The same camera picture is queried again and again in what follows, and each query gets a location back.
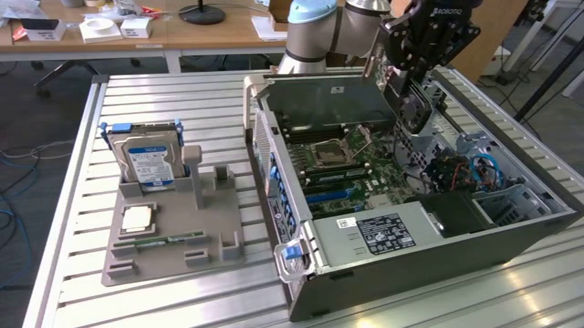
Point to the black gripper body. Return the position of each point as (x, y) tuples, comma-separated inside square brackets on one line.
[(442, 20)]

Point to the black graphics card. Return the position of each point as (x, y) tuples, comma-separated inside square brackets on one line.
[(413, 109)]

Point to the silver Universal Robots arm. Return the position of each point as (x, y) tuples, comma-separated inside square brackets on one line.
[(314, 37)]

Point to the white floor box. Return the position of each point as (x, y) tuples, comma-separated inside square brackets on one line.
[(497, 63)]

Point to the black stand pole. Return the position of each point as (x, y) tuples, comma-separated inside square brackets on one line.
[(547, 78)]

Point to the brown cardboard box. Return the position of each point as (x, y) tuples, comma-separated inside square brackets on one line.
[(279, 13)]

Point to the white paper stack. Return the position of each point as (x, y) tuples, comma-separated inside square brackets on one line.
[(269, 30)]

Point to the perforated metal drive cage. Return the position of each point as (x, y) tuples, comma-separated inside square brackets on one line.
[(424, 153)]

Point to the CPU socket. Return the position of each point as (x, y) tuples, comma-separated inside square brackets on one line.
[(330, 153)]

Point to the green motherboard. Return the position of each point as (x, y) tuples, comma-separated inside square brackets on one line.
[(378, 164)]

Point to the black lamp base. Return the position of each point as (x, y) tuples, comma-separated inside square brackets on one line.
[(202, 15)]

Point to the blue expansion slot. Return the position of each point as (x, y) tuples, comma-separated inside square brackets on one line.
[(330, 197)]

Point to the metal disk bay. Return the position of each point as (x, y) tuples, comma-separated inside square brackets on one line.
[(515, 201)]

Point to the white labelled box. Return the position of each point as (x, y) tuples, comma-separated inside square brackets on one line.
[(135, 29)]

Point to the grey power supply unit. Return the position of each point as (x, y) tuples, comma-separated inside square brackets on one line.
[(337, 239)]

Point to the hard disk in blue caddy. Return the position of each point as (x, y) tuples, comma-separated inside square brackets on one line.
[(148, 160)]

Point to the white boxes on desk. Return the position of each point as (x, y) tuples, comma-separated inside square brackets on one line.
[(100, 30)]

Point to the clear case latch blue tab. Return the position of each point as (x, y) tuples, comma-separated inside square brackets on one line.
[(291, 254)]

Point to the wooden desk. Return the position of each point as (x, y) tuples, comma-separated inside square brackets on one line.
[(91, 48)]

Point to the black open PC case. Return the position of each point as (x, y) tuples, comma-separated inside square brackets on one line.
[(410, 273)]

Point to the grey parts rack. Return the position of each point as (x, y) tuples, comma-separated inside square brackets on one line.
[(178, 218)]

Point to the black chair base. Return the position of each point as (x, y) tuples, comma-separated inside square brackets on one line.
[(64, 71)]

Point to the white box black top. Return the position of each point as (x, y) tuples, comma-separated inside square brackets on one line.
[(46, 30)]

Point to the silver CPU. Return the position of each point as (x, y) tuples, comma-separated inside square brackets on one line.
[(136, 219)]

